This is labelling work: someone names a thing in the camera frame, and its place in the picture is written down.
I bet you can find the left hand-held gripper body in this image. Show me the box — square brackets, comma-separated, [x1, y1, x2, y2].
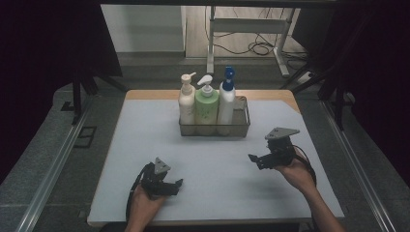
[140, 157, 172, 199]

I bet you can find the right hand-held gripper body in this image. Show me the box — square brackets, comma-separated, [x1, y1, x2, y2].
[264, 127, 301, 169]

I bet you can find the grey mesh basket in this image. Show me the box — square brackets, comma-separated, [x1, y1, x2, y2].
[178, 94, 251, 138]

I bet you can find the white bottle with blue pump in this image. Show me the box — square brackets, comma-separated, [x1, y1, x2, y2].
[216, 65, 237, 137]

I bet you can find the green bottle with white pump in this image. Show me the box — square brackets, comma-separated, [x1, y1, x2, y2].
[193, 73, 220, 137]

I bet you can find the cream bottle with orange label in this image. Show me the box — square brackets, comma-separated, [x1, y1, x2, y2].
[177, 72, 197, 136]

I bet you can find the person's left hand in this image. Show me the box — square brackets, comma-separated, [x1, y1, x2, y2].
[125, 185, 169, 225]

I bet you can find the person's right hand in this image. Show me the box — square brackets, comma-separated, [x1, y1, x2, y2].
[274, 148, 319, 196]

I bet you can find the black metal stand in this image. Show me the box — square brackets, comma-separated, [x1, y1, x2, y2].
[60, 69, 130, 126]
[279, 64, 356, 131]

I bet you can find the dark curtain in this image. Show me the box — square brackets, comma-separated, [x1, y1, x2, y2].
[291, 0, 410, 186]
[0, 0, 124, 186]

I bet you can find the white cabinet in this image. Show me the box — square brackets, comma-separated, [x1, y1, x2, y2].
[101, 4, 188, 54]

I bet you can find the left hand-held gripper cable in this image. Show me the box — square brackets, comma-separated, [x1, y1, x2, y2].
[125, 161, 153, 223]

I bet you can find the hand-held gripper cable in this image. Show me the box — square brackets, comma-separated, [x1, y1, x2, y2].
[125, 161, 153, 223]
[291, 144, 319, 232]

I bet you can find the right hand-held gripper cable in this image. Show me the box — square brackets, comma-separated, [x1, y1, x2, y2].
[291, 144, 319, 232]

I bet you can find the aluminium rail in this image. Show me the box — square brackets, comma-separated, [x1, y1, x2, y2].
[319, 100, 398, 232]
[15, 95, 97, 232]

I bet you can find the black floor bracket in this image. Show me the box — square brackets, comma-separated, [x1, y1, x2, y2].
[73, 126, 98, 150]

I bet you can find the black floor cable tangle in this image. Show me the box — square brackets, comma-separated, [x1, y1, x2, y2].
[212, 8, 311, 71]

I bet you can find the white desk frame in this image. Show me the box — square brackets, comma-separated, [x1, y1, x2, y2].
[206, 5, 292, 78]

